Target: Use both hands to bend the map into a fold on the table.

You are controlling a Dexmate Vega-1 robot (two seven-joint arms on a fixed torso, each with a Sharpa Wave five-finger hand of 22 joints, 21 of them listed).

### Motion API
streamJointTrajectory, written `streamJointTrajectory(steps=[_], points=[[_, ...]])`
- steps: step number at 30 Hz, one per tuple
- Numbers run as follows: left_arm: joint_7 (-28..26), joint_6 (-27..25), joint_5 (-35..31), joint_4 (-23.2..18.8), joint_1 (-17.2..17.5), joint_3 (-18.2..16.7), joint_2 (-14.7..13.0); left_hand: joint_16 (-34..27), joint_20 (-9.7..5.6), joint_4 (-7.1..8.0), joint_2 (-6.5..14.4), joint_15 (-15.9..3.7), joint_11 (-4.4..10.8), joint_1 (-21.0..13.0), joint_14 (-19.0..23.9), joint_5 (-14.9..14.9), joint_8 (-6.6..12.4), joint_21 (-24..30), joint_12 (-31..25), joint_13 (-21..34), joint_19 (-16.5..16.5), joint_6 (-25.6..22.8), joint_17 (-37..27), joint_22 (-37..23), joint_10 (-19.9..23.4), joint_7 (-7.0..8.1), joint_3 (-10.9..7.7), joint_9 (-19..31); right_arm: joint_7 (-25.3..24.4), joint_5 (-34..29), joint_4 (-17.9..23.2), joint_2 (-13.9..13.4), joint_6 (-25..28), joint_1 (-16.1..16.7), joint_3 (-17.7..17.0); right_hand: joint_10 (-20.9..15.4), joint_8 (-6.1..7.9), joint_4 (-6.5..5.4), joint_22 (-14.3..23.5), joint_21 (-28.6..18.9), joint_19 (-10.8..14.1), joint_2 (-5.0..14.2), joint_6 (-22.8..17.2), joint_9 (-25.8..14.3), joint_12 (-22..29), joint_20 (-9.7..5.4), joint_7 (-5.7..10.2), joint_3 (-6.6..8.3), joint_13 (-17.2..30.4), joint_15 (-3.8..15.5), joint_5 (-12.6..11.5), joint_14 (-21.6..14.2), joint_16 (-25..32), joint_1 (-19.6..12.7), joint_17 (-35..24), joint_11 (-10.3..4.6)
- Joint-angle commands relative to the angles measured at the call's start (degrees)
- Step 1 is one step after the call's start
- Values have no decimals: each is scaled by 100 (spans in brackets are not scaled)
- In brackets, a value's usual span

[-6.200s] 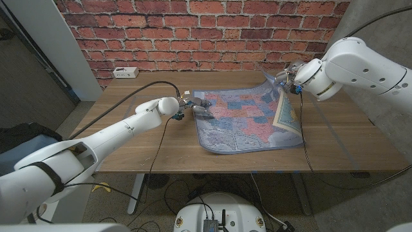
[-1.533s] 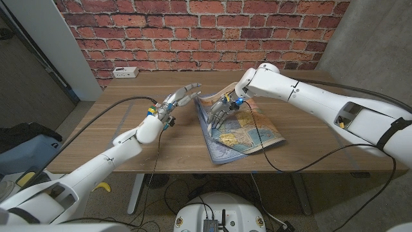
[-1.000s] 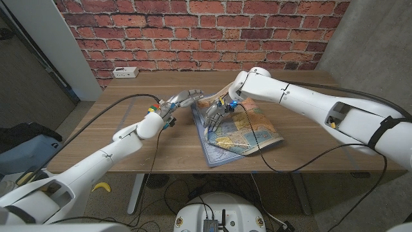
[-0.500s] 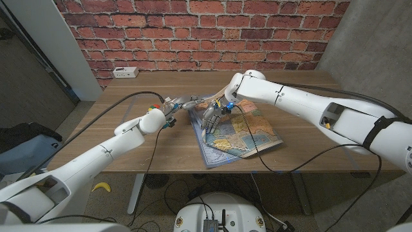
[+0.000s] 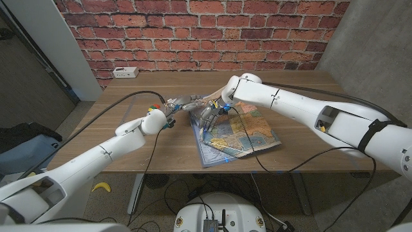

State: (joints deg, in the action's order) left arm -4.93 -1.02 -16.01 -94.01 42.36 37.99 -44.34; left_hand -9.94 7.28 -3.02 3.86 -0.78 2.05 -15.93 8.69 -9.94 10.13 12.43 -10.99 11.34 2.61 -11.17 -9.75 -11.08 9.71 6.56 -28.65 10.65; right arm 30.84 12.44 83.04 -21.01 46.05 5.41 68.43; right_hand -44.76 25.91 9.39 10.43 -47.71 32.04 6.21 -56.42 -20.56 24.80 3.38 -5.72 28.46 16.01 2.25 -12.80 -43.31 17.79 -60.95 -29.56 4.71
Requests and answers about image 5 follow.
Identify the yellow banana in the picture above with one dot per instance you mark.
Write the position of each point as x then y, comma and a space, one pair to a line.
102, 185

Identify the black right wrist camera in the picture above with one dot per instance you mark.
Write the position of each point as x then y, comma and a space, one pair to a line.
226, 109

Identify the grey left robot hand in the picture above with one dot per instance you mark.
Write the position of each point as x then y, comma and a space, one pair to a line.
183, 103

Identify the black floor plug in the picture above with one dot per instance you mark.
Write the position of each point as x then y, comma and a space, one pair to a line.
286, 226

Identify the dark grey door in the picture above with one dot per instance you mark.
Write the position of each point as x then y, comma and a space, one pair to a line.
25, 80

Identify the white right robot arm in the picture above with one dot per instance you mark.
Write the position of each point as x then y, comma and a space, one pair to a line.
305, 109

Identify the black round disc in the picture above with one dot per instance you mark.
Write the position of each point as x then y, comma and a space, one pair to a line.
157, 181

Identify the grey table leg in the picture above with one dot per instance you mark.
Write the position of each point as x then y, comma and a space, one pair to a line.
302, 196

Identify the red brick printed backdrop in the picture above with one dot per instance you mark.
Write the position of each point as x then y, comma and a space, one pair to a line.
199, 35

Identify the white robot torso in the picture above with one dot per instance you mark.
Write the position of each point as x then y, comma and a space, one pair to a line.
64, 228

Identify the black bag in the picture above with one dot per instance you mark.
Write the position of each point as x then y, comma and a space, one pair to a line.
25, 132

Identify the grey electronics box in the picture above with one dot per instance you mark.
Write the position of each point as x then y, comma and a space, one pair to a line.
210, 225

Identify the white power strip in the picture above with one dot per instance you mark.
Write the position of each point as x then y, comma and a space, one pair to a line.
125, 72

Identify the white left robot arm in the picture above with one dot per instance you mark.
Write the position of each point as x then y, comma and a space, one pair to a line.
90, 161

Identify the colourful paper map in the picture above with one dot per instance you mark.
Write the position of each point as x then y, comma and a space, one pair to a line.
251, 132

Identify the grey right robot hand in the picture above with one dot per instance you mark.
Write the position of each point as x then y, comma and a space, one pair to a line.
210, 117

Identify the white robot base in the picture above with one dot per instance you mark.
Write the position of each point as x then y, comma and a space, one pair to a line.
225, 206

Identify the white table leg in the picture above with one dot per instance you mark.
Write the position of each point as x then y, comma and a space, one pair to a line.
136, 193

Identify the blue bin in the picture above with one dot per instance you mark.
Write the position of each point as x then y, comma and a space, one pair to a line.
22, 154

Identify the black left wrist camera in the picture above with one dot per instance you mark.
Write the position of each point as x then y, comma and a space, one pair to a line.
169, 124

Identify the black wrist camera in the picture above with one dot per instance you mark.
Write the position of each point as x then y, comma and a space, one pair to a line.
169, 124
226, 109

